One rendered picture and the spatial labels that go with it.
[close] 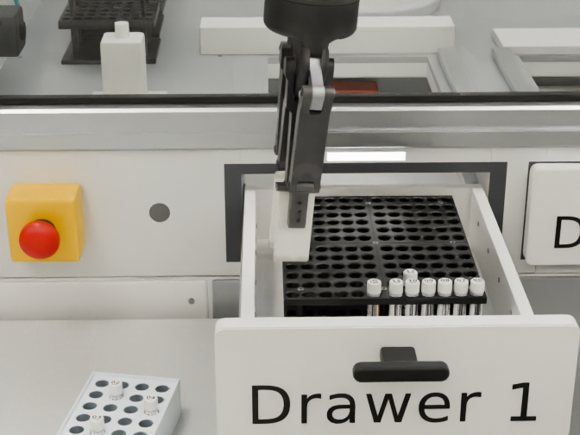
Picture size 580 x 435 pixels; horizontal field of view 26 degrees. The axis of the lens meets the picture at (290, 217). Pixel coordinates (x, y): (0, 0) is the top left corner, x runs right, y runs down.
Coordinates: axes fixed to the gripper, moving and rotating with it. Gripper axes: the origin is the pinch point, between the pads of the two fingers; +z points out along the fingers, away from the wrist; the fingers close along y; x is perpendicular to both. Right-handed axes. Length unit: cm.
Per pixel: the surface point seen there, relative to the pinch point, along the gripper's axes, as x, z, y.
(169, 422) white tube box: 9.5, 20.4, -0.5
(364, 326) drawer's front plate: -4.5, 4.1, -11.6
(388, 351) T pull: -6.4, 5.6, -12.9
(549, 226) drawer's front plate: -30.5, 8.4, 17.4
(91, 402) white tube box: 16.5, 19.4, 1.3
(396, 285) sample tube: -9.4, 5.4, -2.1
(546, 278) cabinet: -32.1, 15.4, 19.2
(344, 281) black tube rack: -5.6, 6.9, 1.3
